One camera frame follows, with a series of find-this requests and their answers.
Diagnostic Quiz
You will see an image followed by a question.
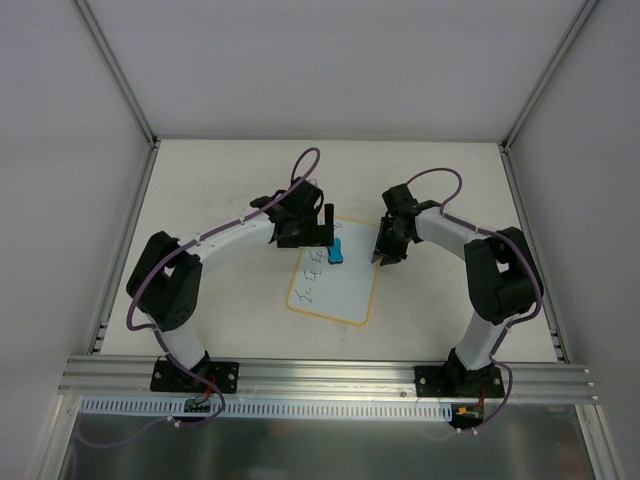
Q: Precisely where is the aluminium mounting rail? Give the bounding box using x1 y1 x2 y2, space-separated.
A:
57 355 600 404

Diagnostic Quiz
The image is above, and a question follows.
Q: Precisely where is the aluminium frame post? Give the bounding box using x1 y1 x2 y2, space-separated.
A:
71 0 158 147
501 0 600 151

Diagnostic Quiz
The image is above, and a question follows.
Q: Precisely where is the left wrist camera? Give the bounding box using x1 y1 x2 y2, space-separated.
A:
274 180 324 217

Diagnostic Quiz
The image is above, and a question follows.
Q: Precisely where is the blue black whiteboard eraser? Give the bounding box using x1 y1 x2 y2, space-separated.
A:
327 238 344 265

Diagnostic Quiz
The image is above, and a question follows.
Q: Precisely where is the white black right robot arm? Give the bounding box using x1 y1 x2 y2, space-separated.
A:
372 184 543 397

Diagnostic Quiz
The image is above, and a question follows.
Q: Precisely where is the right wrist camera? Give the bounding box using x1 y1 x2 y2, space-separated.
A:
382 183 419 218

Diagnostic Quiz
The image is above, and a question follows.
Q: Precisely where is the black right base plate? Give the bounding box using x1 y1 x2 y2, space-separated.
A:
413 365 505 399

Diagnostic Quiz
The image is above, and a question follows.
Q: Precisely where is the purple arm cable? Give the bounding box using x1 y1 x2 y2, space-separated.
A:
74 147 322 446
404 167 546 436

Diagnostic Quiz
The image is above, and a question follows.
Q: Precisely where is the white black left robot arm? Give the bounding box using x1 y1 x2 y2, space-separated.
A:
126 178 335 391

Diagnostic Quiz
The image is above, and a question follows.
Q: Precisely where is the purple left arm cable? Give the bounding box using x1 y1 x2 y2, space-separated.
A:
74 147 322 446

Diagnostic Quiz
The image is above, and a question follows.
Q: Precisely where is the left aluminium frame post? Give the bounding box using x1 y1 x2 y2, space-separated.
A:
71 0 158 147

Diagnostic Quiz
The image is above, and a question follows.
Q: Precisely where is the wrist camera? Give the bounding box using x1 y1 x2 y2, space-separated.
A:
382 183 419 218
274 180 324 217

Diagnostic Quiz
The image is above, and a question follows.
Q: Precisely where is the right aluminium frame post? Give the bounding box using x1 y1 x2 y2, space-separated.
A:
501 0 600 151

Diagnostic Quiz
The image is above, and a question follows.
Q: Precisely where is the yellow framed small whiteboard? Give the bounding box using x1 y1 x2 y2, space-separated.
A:
285 217 378 326

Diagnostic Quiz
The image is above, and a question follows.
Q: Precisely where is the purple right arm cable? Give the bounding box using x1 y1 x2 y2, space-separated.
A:
404 167 546 436

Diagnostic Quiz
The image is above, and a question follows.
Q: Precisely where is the white slotted cable duct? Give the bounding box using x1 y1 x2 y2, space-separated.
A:
79 395 453 423

